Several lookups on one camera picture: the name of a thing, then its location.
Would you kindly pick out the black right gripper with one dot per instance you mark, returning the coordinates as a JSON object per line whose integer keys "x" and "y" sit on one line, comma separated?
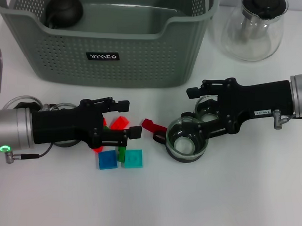
{"x": 260, "y": 102}

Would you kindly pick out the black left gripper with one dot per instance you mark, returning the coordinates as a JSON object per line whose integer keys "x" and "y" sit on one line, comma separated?
{"x": 66, "y": 125}

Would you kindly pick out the glass teacup with black base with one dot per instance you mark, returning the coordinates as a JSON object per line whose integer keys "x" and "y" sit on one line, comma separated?
{"x": 182, "y": 146}
{"x": 205, "y": 117}
{"x": 65, "y": 143}
{"x": 24, "y": 104}

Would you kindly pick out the dark red long brick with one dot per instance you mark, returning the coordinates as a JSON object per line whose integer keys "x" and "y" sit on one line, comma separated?
{"x": 150, "y": 125}

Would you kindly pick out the grey-green perforated storage bin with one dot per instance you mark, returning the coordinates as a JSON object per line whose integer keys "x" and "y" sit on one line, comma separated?
{"x": 147, "y": 68}

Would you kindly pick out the orange-red sloped brick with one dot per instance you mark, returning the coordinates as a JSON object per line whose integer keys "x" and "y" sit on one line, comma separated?
{"x": 119, "y": 123}

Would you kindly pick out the teal square flat brick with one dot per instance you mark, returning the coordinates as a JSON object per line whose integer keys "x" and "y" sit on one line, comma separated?
{"x": 133, "y": 158}

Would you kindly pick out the blue square flat brick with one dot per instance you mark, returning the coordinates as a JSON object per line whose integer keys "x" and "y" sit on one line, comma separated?
{"x": 107, "y": 159}

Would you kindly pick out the glass teapot with black lid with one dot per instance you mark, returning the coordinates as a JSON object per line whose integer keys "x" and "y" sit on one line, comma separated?
{"x": 252, "y": 39}

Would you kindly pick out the dark round clay teapot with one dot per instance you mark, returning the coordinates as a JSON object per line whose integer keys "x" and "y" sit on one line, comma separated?
{"x": 65, "y": 12}

